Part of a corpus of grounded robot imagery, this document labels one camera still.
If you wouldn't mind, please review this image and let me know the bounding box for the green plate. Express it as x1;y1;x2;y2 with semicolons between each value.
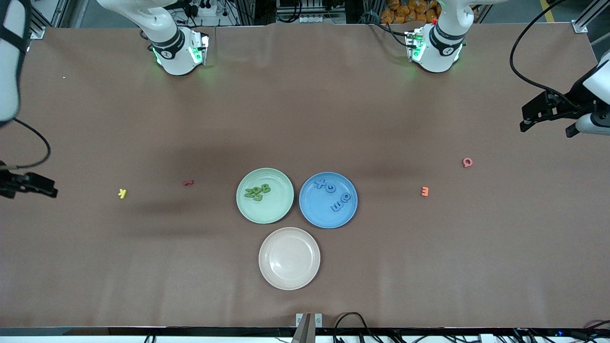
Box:
236;168;295;224

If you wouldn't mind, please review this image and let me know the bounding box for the metal bracket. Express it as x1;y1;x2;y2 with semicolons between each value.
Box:
295;312;324;343

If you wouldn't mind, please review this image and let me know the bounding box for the blue plate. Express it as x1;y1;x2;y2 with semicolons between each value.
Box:
299;172;358;229

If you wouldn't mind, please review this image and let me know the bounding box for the pile of orange objects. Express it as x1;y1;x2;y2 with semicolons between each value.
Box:
381;0;441;24

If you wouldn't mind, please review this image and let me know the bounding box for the beige plate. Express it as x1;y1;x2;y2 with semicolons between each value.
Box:
258;227;321;291

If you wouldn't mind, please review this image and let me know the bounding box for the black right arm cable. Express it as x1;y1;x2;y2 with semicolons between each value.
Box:
10;118;51;170

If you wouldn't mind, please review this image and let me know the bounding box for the white power strip with plugs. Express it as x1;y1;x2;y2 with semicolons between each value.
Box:
183;0;219;17

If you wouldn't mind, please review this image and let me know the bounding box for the aluminium frame profile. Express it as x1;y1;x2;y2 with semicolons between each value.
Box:
572;0;610;34
29;0;67;40

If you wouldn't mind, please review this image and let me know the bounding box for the black cable loop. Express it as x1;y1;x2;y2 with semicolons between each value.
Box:
334;312;382;343

